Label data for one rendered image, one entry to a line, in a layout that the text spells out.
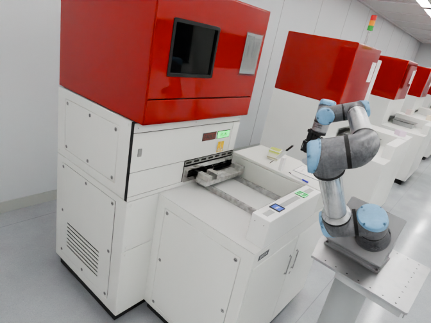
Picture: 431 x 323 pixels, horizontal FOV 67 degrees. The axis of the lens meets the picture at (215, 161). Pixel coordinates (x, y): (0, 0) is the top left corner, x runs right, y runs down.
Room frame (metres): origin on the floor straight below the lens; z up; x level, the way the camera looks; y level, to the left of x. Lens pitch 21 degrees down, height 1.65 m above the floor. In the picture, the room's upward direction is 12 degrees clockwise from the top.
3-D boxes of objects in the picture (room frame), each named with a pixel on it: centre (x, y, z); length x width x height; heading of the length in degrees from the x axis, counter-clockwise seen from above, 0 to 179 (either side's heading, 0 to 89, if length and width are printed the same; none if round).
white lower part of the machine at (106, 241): (1.92, 0.42, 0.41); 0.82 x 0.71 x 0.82; 144
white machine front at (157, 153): (1.72, 0.15, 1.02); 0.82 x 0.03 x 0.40; 144
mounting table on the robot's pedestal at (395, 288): (1.32, -0.79, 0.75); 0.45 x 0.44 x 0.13; 51
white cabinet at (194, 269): (1.75, -0.28, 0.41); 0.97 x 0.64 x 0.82; 144
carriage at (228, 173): (1.84, -0.05, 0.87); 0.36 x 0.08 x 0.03; 144
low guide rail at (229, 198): (1.61, -0.13, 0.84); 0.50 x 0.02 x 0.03; 54
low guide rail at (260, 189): (1.83, -0.29, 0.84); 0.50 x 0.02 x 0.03; 54
